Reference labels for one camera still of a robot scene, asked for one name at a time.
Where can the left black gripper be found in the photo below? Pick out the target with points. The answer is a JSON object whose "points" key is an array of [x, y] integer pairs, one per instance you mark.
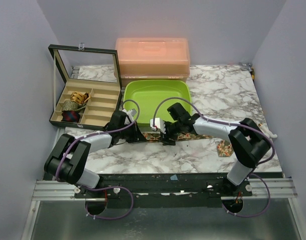
{"points": [[137, 136]]}

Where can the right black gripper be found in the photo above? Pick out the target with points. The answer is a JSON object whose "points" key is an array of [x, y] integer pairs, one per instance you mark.
{"points": [[166, 133]]}

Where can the green plastic tray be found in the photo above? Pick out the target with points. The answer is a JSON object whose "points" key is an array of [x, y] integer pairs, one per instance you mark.
{"points": [[148, 94]]}

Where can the floral patterned tie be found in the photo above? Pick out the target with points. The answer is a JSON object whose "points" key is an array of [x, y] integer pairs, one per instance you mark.
{"points": [[224, 148]]}

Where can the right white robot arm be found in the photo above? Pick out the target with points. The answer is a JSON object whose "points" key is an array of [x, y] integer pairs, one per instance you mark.
{"points": [[248, 142]]}

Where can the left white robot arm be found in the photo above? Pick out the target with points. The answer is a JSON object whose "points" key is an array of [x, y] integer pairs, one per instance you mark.
{"points": [[68, 158]]}

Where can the red navy rolled tie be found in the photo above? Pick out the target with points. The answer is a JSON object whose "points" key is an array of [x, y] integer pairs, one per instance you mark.
{"points": [[70, 116]]}

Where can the yellow rolled tie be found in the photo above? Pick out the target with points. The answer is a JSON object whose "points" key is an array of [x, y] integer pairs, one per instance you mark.
{"points": [[80, 98]]}

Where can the grey-green rolled tie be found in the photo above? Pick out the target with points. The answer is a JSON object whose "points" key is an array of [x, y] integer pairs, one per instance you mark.
{"points": [[69, 105]]}

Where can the orange translucent storage box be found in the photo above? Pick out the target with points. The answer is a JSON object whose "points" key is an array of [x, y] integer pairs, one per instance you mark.
{"points": [[144, 58]]}

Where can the black tie organizer case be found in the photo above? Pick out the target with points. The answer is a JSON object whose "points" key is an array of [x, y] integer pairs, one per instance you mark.
{"points": [[87, 70]]}

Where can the small white plastic piece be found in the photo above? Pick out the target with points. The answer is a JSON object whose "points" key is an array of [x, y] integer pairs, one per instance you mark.
{"points": [[264, 128]]}

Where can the yellow clamp at corner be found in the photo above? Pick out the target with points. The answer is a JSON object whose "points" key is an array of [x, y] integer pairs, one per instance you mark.
{"points": [[252, 73]]}

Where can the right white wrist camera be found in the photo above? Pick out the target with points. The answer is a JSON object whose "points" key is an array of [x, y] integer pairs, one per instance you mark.
{"points": [[157, 124]]}

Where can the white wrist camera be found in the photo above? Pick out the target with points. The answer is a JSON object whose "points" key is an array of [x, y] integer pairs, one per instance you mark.
{"points": [[130, 116], [157, 124]]}

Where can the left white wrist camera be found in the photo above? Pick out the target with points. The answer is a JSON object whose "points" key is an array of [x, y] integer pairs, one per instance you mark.
{"points": [[130, 116]]}

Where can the black mounting base rail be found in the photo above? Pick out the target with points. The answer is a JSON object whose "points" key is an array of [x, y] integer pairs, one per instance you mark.
{"points": [[179, 190]]}

